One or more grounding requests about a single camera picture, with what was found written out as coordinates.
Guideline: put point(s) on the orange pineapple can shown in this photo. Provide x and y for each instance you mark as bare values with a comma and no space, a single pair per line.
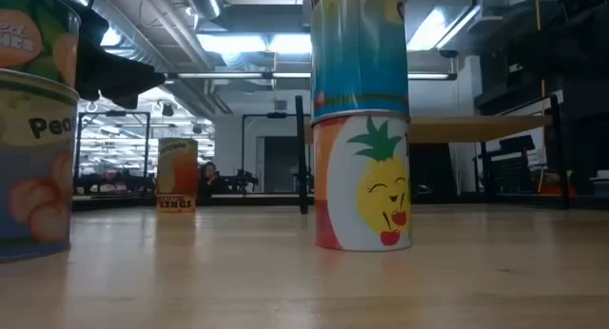
177,167

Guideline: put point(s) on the black cabinet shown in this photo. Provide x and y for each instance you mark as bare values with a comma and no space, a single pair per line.
430,172

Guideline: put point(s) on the white mixed fruit can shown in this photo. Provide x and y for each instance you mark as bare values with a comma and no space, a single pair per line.
361,186

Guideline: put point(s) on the black pegboard cart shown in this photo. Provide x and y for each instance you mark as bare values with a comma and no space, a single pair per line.
511,174

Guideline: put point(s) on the silver ceiling ventilation duct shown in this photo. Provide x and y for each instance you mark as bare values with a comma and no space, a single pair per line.
204,1

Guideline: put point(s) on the green sliced peaches can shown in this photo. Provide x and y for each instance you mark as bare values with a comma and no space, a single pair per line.
43,34

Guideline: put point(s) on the long ceiling tube light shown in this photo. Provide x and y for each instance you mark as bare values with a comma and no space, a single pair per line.
219,75

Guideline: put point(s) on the black aluminium table frame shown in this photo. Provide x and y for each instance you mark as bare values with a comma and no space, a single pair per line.
238,200

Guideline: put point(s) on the blue and yellow cherries can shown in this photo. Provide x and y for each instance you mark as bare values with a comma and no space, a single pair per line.
359,58

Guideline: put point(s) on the short orange rings can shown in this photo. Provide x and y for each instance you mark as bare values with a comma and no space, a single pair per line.
176,203

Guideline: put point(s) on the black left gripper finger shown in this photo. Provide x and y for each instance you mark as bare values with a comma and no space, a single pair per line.
123,72
124,101

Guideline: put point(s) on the beige and blue peaches can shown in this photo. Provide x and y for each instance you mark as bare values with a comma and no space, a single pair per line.
38,177

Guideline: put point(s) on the black robot station frame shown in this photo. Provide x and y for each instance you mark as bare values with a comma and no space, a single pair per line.
276,115
114,113

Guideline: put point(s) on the person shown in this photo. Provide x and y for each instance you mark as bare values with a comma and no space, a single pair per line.
208,177

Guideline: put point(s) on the bright ceiling light panel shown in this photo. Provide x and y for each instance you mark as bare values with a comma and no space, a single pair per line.
247,44
433,32

